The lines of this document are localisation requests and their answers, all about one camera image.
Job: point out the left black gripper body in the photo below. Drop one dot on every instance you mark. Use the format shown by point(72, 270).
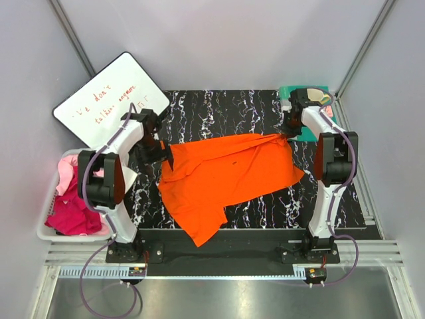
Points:
point(150, 151)

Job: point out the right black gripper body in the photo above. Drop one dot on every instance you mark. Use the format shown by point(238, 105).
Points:
point(290, 127)

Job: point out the orange t shirt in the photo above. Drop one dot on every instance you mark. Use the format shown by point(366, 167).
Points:
point(209, 175)

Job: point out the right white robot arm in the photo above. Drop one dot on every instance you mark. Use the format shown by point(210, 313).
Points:
point(334, 165)

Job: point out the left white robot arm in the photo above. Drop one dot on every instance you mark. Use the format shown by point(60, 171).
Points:
point(101, 179)

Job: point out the white t shirt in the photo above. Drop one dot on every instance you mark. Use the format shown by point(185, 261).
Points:
point(129, 177)

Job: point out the green book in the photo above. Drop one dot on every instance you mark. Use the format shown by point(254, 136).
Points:
point(308, 133)

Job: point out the yellow mug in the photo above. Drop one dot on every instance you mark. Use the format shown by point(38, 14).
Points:
point(318, 95)

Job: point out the pink cube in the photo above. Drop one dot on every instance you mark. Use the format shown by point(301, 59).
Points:
point(329, 111)

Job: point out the black marble pattern mat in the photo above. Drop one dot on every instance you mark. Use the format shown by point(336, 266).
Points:
point(202, 114)

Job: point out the white whiteboard with red writing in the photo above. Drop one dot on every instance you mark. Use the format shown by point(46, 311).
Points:
point(93, 113)

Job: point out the light pink t shirt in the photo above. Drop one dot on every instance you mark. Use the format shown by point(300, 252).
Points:
point(66, 172)

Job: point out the magenta t shirt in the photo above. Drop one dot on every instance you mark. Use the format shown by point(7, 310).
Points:
point(70, 214)

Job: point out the white plastic laundry basket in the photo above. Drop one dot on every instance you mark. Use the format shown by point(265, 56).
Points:
point(50, 234)

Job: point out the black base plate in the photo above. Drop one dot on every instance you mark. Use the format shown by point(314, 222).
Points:
point(283, 245)

